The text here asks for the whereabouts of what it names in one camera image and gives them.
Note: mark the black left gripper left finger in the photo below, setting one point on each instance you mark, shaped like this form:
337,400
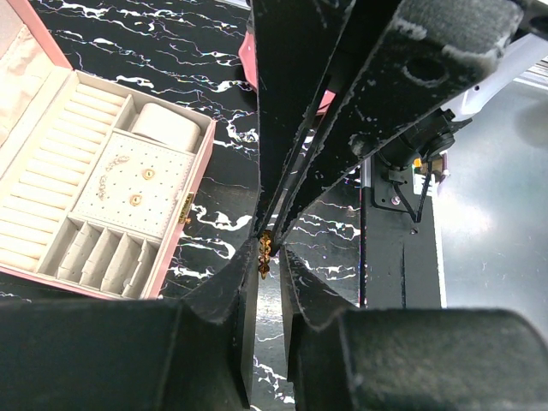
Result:
195,353

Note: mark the pink polka dot plate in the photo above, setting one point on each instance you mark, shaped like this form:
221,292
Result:
247,56

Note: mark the crystal drop earring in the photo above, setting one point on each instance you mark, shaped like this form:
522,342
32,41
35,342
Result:
102,187
116,161

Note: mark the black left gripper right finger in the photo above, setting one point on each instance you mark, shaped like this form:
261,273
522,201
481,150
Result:
342,357

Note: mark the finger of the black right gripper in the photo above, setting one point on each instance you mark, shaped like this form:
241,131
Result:
426,53
294,42

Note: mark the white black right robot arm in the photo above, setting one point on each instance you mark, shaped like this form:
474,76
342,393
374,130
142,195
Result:
337,81

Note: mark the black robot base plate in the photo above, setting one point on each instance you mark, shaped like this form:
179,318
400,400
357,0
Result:
401,259

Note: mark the beige watch pillow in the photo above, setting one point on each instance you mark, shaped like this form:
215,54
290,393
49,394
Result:
166,127

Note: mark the pink jewelry box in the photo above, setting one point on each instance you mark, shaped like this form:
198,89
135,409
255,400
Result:
60,128

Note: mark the gold stud earring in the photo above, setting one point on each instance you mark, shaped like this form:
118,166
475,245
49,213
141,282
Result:
148,174
135,200

